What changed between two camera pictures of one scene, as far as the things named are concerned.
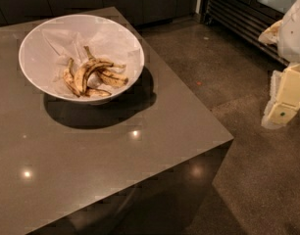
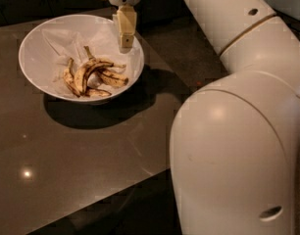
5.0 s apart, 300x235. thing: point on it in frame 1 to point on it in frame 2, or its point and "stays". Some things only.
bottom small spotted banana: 94,92 stays
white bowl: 45,47 stays
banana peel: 88,67 stays
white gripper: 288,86 to 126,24
